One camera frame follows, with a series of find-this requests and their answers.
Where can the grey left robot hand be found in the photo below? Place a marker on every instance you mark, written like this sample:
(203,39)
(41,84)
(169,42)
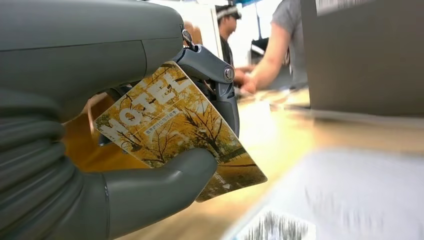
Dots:
(66,49)

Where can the grey card reader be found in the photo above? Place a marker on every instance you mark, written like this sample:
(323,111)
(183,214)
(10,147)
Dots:
(348,192)

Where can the grey laptop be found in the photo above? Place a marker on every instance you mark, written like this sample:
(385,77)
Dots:
(364,66)

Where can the person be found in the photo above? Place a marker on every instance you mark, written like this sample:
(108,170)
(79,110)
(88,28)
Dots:
(288,26)
(227,49)

